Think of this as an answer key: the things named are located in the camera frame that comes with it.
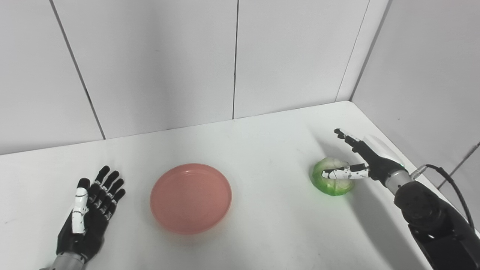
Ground pink plate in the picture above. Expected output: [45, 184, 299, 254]
[150, 163, 233, 235]

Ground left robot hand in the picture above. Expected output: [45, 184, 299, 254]
[56, 165, 126, 262]

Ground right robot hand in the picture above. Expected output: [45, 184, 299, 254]
[322, 128, 409, 187]

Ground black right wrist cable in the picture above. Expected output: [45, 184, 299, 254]
[410, 163, 476, 229]

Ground green cabbage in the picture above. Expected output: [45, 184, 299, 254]
[309, 157, 357, 197]

